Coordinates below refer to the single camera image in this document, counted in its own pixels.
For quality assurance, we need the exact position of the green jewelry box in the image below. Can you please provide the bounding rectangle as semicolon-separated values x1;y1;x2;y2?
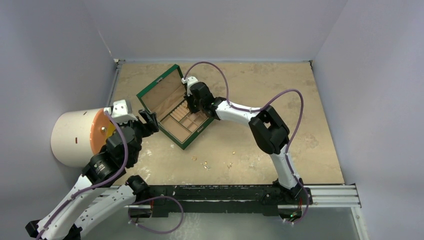
136;64;213;150

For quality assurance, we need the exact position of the green jewelry tray insert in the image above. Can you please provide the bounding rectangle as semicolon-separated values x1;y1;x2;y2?
160;100;211;145

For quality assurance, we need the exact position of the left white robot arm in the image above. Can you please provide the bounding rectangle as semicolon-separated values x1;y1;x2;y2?
25;110;159;240

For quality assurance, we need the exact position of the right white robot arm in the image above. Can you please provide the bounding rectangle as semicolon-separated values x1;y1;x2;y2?
181;77;310;204

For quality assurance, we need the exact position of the white cylinder orange face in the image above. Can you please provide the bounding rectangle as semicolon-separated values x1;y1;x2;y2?
50;108;115;168

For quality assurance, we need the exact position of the gold earring cluster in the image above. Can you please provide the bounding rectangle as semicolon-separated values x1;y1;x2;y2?
201;161;211;171

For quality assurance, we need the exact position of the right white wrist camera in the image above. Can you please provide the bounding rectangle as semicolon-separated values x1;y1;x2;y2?
181;76;198;96

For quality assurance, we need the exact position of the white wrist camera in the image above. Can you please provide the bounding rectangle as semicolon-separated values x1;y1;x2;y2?
181;76;198;96
103;99;137;124

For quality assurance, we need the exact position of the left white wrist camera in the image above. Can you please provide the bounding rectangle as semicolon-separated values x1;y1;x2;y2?
103;99;137;124

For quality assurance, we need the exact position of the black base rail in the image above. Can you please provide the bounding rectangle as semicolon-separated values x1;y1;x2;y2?
125;175;313;221

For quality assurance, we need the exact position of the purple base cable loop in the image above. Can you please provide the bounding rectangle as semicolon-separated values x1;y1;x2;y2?
127;195;185;235

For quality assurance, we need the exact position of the aluminium frame rail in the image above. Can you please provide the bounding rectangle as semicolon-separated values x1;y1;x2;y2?
89;184;362;210

